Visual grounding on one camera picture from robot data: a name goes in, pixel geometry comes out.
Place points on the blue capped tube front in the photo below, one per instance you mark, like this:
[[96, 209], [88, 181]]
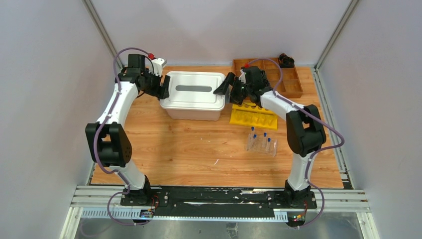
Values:
[[268, 144]]

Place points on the clear plastic well plate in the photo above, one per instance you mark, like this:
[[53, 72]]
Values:
[[261, 144]]

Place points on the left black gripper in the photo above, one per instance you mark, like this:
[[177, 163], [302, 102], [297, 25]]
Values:
[[158, 86]]

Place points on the wooden compartment tray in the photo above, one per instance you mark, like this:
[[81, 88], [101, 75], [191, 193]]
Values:
[[290, 85]]

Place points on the yellow test tube rack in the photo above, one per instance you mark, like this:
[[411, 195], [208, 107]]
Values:
[[253, 116]]

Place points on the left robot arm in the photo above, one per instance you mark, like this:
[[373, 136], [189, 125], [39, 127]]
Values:
[[109, 145]]

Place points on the white bin lid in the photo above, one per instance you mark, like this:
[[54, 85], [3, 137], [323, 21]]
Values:
[[194, 91]]

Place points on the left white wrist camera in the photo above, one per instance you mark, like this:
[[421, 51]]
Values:
[[158, 64]]

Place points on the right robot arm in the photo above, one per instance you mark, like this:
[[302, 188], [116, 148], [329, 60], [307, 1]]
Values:
[[305, 132]]

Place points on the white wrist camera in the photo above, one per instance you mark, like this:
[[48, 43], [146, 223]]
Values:
[[242, 78], [158, 64]]

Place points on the blue capped tube long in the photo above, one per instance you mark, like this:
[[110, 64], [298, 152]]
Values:
[[252, 131]]

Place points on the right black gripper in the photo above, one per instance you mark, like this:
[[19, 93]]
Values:
[[229, 80]]

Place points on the black cable coil corner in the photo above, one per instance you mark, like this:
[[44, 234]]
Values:
[[286, 61]]

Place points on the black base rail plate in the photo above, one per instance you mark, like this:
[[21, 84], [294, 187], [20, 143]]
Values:
[[217, 202]]

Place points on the pink plastic bin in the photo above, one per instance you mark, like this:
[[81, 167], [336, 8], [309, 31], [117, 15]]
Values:
[[180, 114]]

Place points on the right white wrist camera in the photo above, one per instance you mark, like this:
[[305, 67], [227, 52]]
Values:
[[242, 78]]

